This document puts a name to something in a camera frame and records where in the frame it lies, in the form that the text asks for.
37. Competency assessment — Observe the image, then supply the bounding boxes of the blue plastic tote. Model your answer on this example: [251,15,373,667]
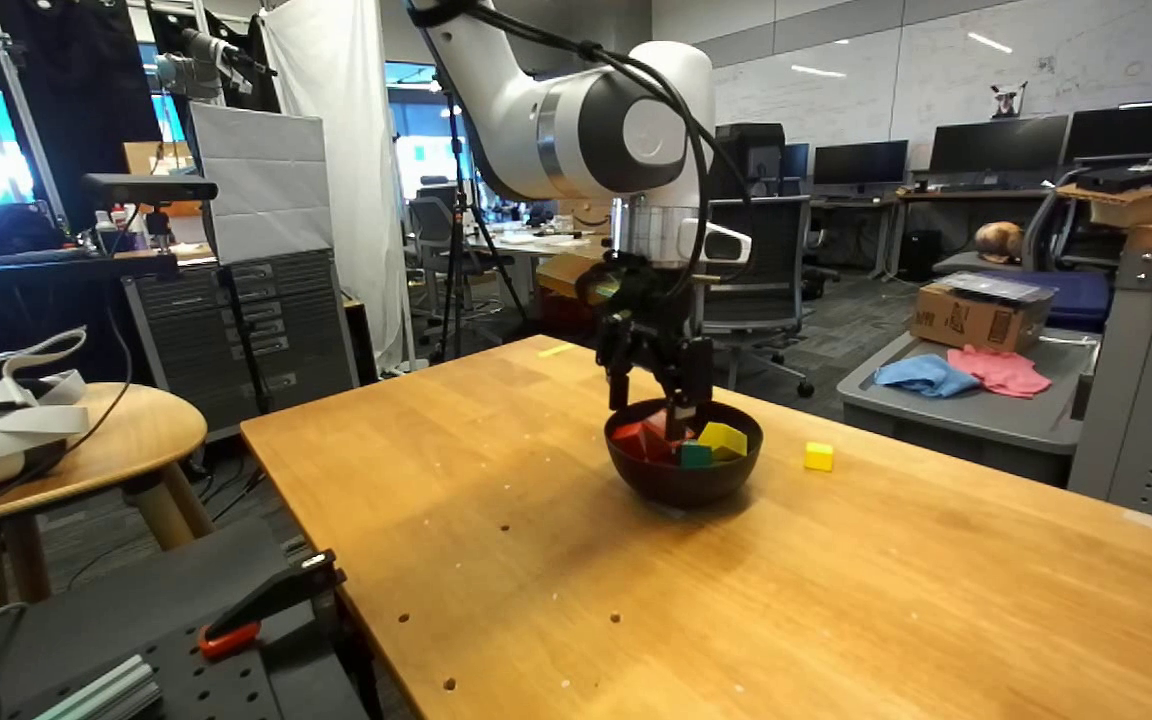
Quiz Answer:
[1000,259,1115,334]

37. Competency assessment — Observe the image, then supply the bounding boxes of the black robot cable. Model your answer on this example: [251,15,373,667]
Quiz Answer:
[413,0,755,274]

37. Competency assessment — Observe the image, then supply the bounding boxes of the blue cloth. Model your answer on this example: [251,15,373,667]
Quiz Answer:
[873,347,983,403]

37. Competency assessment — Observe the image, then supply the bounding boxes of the gray storage bin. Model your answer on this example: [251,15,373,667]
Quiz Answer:
[832,327,1104,493]

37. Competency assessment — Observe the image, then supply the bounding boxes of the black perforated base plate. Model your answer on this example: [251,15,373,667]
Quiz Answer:
[0,511,380,720]

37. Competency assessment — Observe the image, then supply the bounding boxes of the small dog figure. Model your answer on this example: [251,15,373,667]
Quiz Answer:
[987,81,1034,123]

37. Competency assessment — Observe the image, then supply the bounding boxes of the dark gray drawer cabinet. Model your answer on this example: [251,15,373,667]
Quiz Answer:
[120,243,362,433]

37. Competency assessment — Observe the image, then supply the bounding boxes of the aluminium extrusion bar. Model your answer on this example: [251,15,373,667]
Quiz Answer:
[30,650,168,720]

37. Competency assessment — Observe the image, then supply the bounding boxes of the black tripod stand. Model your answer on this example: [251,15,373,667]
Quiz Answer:
[427,54,534,369]

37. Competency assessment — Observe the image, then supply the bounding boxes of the white VR headset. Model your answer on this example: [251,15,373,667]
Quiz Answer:
[0,319,93,509]

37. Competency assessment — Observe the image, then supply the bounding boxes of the black office chair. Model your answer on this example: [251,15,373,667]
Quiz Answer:
[1016,164,1104,274]

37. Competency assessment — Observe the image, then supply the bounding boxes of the gray mesh office chair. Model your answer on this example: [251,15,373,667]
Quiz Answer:
[700,193,825,401]

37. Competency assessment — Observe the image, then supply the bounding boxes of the brown cardboard box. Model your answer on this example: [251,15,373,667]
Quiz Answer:
[903,271,1065,361]

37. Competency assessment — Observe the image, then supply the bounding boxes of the round wooden side table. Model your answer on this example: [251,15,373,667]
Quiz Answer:
[0,380,214,630]

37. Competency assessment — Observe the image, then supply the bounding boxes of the gray flat packet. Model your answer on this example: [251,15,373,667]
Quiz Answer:
[928,266,1065,311]

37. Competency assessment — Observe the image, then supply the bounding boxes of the brown round object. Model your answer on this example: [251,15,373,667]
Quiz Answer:
[973,215,1029,259]

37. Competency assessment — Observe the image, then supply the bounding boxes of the light wooden desk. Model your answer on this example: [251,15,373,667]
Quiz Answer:
[486,227,610,271]

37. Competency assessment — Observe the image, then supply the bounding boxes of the pink cloth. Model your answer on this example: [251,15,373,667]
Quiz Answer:
[944,339,1058,403]

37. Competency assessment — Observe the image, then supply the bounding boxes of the large black monitor back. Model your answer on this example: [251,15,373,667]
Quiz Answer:
[714,119,793,202]

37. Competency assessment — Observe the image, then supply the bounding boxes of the gray panel board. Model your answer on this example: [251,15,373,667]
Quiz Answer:
[187,99,336,265]

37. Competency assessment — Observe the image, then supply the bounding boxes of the red house-shaped block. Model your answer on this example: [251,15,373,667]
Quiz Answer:
[610,411,675,466]

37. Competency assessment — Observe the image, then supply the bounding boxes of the white curtain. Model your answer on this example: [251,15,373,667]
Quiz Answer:
[258,0,417,377]

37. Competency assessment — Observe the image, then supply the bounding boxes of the black stereo camera bar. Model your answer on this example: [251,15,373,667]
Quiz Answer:
[81,169,226,206]

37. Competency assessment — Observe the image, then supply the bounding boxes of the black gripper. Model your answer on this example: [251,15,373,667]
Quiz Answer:
[597,259,719,440]

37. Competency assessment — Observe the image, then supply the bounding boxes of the black clamp orange handle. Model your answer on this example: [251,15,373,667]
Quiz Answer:
[193,542,348,667]

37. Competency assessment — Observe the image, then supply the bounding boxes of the black bowl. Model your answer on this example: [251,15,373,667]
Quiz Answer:
[601,397,768,511]

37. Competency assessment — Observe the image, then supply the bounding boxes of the black computer monitor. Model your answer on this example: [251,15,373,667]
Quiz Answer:
[1065,99,1152,169]
[928,110,1071,185]
[810,135,911,193]

